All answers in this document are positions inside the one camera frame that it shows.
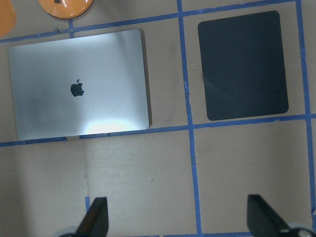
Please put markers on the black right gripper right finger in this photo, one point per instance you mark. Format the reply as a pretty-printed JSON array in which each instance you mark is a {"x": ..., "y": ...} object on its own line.
[{"x": 263, "y": 221}]

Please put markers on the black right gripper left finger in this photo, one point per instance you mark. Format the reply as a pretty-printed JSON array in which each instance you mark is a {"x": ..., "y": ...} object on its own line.
[{"x": 96, "y": 221}]

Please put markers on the silver laptop notebook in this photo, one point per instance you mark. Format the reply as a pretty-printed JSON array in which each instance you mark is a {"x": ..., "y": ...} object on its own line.
[{"x": 80, "y": 86}]

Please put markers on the black mousepad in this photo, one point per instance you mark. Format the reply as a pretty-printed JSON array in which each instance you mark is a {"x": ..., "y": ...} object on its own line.
[{"x": 243, "y": 66}]

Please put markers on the orange desk lamp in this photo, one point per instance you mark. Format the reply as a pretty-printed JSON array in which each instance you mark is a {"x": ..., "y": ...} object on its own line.
[{"x": 61, "y": 9}]

